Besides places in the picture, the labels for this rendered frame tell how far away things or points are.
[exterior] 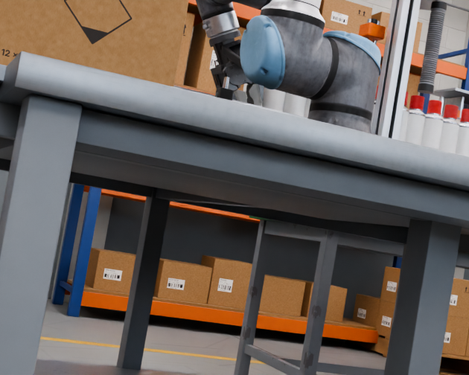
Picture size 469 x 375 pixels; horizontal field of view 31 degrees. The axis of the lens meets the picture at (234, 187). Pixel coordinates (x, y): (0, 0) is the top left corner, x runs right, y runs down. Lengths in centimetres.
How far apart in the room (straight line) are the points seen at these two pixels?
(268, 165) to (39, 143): 29
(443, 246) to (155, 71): 54
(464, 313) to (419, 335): 452
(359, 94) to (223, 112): 57
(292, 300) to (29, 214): 522
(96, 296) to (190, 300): 68
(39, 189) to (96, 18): 47
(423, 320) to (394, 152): 36
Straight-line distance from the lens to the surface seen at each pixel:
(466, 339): 592
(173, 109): 97
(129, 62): 136
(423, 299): 136
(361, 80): 153
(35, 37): 133
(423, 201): 118
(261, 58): 145
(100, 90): 95
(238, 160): 105
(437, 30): 202
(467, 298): 589
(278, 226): 372
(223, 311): 578
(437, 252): 137
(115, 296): 554
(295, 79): 148
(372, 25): 194
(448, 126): 214
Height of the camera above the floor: 67
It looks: 3 degrees up
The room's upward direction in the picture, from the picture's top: 10 degrees clockwise
